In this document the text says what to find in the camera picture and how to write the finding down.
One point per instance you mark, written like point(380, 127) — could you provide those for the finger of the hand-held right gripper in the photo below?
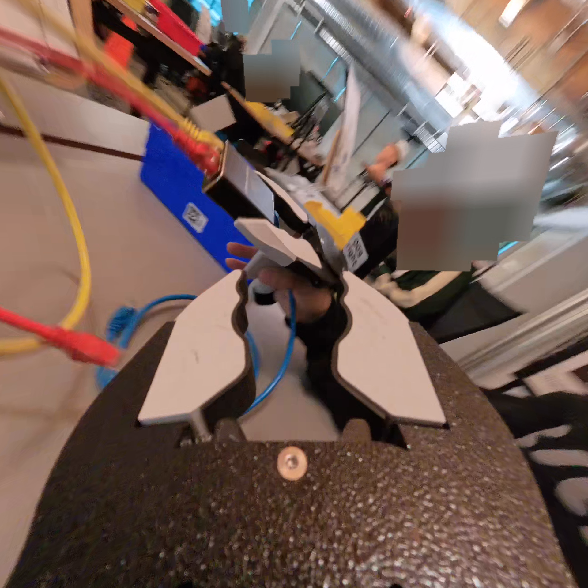
point(289, 206)
point(275, 243)

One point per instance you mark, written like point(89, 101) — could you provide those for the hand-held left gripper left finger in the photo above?
point(197, 349)

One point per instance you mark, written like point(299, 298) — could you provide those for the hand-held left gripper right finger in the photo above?
point(386, 358)

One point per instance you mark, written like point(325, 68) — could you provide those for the black network splitter box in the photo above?
point(239, 183)

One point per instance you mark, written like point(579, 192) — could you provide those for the blue plastic bin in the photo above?
point(183, 183)

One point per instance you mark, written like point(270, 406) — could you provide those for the grey desk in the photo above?
point(138, 257)

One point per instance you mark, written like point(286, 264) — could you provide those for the person's right hand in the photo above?
point(298, 294)

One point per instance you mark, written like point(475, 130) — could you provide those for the instruction sheet on stand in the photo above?
point(342, 138)

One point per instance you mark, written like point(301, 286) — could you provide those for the person's dark striped jacket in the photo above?
point(436, 285)

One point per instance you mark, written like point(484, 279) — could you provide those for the grey flat panel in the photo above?
point(213, 112)

